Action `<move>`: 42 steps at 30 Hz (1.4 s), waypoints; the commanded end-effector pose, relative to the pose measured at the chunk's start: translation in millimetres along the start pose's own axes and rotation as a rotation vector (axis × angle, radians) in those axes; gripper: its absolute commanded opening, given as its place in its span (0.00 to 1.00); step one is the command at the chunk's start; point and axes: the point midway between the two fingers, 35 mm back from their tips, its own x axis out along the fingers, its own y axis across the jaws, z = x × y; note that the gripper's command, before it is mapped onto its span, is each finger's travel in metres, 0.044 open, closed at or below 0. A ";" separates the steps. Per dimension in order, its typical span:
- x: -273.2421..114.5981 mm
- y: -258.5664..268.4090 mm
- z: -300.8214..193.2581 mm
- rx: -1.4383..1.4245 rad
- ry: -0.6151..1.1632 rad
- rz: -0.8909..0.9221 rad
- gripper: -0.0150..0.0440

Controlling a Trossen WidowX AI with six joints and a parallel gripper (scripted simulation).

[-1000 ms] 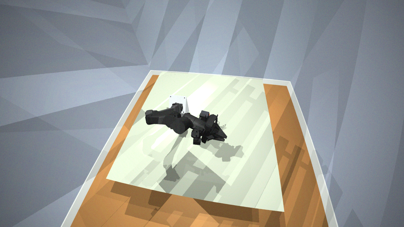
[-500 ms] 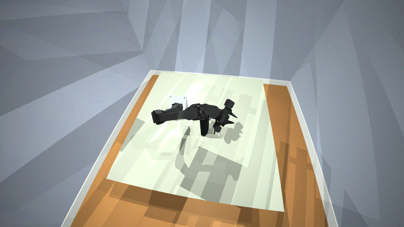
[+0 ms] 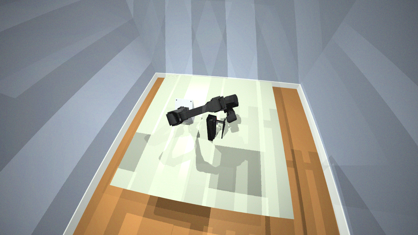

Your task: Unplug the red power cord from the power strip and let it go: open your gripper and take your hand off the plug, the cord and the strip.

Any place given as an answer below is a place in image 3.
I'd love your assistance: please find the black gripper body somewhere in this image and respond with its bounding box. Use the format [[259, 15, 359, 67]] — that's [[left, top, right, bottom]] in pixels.
[[223, 106, 237, 123]]

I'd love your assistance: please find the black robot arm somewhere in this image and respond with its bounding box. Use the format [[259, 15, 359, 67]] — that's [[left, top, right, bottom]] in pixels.
[[166, 94, 239, 126]]

